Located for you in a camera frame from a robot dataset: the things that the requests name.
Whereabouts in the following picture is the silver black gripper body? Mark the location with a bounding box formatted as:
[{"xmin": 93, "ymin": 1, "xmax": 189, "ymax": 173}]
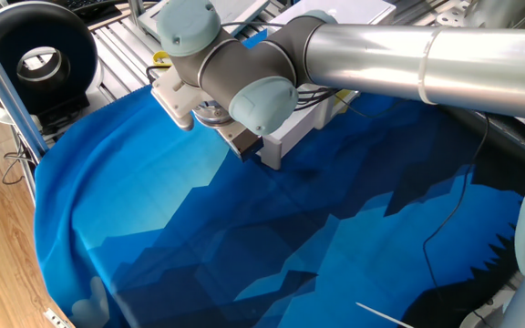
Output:
[{"xmin": 216, "ymin": 121, "xmax": 265, "ymax": 163}]

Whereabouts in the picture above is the silver force torque sensor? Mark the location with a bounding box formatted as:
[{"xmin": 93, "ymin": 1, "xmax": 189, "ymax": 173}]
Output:
[{"xmin": 191, "ymin": 100, "xmax": 235, "ymax": 128}]

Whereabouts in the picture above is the blue mountain print cloth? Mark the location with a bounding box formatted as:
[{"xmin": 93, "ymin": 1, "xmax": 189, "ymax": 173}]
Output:
[{"xmin": 33, "ymin": 29, "xmax": 525, "ymax": 328}]

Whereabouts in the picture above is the yellow plastic clip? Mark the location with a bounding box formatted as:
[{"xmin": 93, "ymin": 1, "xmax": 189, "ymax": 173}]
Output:
[{"xmin": 152, "ymin": 50, "xmax": 173, "ymax": 68}]

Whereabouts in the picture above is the white teach pendant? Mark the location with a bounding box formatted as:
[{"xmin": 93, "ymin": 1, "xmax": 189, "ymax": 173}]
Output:
[{"xmin": 137, "ymin": 0, "xmax": 272, "ymax": 43}]

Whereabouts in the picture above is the black keyboard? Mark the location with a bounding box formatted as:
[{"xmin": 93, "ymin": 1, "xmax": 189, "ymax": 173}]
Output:
[{"xmin": 55, "ymin": 0, "xmax": 125, "ymax": 20}]

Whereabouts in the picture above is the white zip tie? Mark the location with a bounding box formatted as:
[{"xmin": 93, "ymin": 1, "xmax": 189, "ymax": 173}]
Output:
[{"xmin": 355, "ymin": 302, "xmax": 415, "ymax": 328}]

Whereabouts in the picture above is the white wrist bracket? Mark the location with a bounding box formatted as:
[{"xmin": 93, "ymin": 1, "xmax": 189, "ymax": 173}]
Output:
[{"xmin": 149, "ymin": 67, "xmax": 210, "ymax": 132}]

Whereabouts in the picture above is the black cable bundle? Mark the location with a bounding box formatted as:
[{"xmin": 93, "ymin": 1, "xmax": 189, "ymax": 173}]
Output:
[{"xmin": 294, "ymin": 86, "xmax": 339, "ymax": 113}]

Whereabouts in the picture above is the thin silver post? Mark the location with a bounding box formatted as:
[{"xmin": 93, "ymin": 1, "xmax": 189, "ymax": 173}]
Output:
[{"xmin": 128, "ymin": 0, "xmax": 148, "ymax": 29}]

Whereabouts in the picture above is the thin black cable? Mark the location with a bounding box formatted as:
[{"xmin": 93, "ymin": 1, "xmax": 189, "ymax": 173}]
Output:
[{"xmin": 421, "ymin": 112, "xmax": 491, "ymax": 295}]

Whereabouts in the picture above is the thin grey cable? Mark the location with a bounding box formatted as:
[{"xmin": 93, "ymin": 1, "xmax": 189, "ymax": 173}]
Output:
[{"xmin": 1, "ymin": 134, "xmax": 40, "ymax": 186}]

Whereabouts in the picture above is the aluminium frame post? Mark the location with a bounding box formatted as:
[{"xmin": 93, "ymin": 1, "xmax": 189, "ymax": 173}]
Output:
[{"xmin": 0, "ymin": 15, "xmax": 50, "ymax": 161}]

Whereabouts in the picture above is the white table corner bracket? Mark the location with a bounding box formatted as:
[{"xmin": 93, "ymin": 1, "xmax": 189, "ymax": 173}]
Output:
[{"xmin": 43, "ymin": 308, "xmax": 73, "ymax": 328}]

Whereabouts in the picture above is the aluminium profile rail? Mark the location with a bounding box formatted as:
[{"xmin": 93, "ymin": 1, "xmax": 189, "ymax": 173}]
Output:
[{"xmin": 439, "ymin": 105, "xmax": 525, "ymax": 163}]

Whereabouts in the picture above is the white pedestal on metal plate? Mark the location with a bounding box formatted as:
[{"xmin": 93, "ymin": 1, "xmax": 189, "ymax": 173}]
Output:
[{"xmin": 435, "ymin": 0, "xmax": 525, "ymax": 29}]

